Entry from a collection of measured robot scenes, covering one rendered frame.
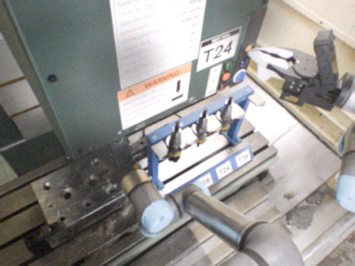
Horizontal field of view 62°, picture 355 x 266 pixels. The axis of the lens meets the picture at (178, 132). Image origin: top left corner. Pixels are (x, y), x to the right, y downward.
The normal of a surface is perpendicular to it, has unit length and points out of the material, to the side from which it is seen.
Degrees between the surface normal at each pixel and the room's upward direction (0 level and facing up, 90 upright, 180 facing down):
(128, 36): 90
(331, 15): 90
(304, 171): 24
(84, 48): 90
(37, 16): 90
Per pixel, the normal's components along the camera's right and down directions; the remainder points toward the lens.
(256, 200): 0.17, -0.63
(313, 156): -0.28, -0.36
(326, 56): -0.45, 0.73
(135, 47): 0.56, 0.69
